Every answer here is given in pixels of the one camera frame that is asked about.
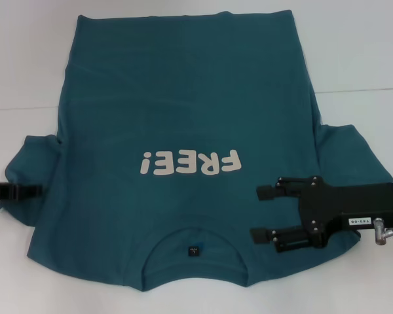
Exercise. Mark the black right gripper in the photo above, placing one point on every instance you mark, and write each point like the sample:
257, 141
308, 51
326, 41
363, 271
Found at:
347, 206

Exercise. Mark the teal t-shirt with FREE print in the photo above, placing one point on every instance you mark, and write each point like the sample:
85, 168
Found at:
183, 98

